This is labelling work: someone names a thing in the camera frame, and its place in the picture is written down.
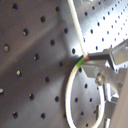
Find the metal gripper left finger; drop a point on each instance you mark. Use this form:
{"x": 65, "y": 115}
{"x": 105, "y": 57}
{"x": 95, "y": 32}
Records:
{"x": 119, "y": 83}

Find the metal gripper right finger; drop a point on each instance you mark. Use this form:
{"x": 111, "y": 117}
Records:
{"x": 118, "y": 54}

